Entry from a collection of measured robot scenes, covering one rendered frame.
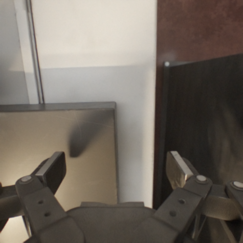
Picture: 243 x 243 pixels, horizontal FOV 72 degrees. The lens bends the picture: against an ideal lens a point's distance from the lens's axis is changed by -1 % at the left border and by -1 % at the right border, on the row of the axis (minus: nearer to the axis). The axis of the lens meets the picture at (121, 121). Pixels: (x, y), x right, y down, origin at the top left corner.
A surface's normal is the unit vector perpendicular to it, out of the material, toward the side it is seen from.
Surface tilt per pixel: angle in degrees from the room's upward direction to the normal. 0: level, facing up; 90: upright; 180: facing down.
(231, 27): 0
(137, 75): 0
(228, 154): 90
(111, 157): 0
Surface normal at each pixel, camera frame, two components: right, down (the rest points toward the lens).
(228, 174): -1.00, 0.00
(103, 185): 0.00, 0.25
